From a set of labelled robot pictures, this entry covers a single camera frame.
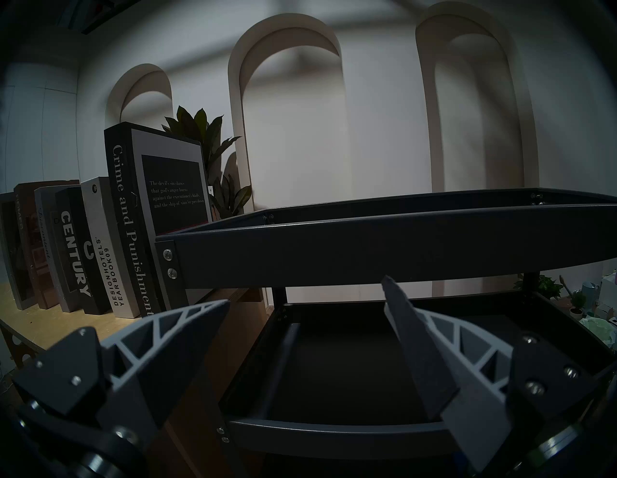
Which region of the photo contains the black Century book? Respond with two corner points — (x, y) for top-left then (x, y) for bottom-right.
(54, 186), (114, 316)

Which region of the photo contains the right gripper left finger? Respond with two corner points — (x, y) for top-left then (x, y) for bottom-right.
(12, 299), (231, 451)

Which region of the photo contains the tall green potted plant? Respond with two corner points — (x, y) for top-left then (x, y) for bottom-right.
(161, 106), (254, 220)

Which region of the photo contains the brown Homes book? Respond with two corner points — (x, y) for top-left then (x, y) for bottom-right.
(13, 180), (80, 310)

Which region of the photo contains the white Designhotels Yearbook book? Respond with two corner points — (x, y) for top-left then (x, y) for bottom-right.
(80, 176), (145, 319)

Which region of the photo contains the grey Special Issue book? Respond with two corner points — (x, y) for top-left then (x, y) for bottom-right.
(0, 192), (39, 310)

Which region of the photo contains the black metal shelf cart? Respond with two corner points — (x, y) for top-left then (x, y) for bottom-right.
(154, 188), (617, 478)

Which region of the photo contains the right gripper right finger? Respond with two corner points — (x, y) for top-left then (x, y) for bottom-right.
(381, 276), (594, 475)

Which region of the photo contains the green plastic bag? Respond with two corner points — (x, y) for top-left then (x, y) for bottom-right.
(578, 313), (617, 348)

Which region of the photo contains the wooden display table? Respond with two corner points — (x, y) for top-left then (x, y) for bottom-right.
(0, 282), (270, 478)

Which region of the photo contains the black Crime and Punishment book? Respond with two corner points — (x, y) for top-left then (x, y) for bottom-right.
(104, 122), (215, 319)

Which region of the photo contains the grey Discontent book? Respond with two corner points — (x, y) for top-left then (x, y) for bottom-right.
(34, 186), (85, 313)

